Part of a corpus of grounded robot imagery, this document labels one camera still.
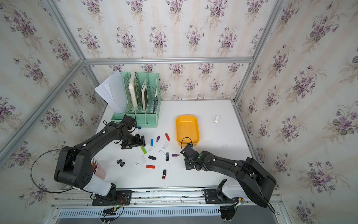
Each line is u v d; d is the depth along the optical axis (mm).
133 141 776
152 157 882
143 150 908
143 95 1008
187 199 735
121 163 839
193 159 649
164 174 817
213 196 729
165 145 930
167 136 979
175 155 884
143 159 878
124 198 728
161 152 905
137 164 852
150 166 843
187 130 1012
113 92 956
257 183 422
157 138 964
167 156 882
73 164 491
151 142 954
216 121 1041
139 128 979
